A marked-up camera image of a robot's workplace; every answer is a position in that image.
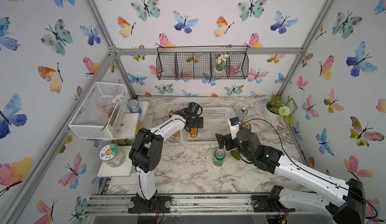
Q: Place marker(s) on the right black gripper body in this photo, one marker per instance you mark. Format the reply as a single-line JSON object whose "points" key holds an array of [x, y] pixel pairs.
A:
{"points": [[245, 155]]}

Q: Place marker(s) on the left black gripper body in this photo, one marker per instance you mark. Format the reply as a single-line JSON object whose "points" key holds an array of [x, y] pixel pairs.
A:
{"points": [[195, 122]]}

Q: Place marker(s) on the green soda can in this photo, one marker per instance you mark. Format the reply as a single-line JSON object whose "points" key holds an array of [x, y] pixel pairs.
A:
{"points": [[219, 157]]}

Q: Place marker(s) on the green gold beer can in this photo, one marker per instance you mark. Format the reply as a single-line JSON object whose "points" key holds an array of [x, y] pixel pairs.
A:
{"points": [[172, 112]]}

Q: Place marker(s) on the orange soda can front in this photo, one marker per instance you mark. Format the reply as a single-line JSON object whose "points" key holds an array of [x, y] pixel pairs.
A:
{"points": [[193, 132]]}

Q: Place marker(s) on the orange soda can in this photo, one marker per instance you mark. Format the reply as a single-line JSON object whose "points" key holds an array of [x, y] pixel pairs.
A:
{"points": [[176, 134], [193, 132]]}

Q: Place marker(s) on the green tan can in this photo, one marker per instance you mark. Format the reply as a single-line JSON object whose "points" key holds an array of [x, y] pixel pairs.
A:
{"points": [[247, 126]]}

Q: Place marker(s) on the orange soda can back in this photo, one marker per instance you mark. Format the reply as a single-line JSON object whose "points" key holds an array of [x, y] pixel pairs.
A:
{"points": [[176, 134]]}

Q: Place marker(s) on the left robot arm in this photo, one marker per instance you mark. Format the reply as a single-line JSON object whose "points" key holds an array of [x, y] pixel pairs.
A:
{"points": [[146, 150]]}

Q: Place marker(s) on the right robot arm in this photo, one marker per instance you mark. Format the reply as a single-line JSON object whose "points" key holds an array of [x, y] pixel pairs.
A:
{"points": [[342, 201]]}

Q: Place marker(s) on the white plastic perforated basket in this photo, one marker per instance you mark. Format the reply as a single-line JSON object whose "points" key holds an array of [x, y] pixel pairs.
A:
{"points": [[215, 122]]}

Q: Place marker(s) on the green leaf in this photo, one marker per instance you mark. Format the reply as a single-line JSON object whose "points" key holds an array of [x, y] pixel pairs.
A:
{"points": [[235, 154]]}

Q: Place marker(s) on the white potted flower plant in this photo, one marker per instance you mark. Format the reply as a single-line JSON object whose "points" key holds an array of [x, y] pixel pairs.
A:
{"points": [[275, 110]]}

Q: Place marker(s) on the blue grey can on shelf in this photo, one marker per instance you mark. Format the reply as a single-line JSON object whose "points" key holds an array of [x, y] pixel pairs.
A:
{"points": [[134, 106]]}

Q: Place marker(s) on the small white flower vase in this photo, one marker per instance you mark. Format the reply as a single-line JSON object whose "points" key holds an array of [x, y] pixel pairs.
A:
{"points": [[221, 62]]}

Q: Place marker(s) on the round lidded snack jar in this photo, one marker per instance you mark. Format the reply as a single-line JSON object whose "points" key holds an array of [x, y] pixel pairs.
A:
{"points": [[112, 155]]}

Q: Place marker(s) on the white tiered shelf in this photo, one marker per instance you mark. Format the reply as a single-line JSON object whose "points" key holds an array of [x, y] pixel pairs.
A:
{"points": [[127, 131]]}

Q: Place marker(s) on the white mesh box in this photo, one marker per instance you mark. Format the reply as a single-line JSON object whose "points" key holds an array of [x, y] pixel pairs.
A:
{"points": [[100, 114]]}

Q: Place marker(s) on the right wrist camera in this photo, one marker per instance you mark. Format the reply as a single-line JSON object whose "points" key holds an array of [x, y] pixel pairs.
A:
{"points": [[234, 125]]}

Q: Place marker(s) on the green picture frame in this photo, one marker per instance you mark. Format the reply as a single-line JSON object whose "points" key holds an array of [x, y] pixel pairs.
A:
{"points": [[291, 104]]}

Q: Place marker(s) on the black wire wall basket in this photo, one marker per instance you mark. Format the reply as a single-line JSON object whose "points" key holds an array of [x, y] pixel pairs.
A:
{"points": [[198, 63]]}

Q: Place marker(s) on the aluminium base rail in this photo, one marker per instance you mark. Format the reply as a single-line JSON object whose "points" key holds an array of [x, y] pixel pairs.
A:
{"points": [[188, 205]]}

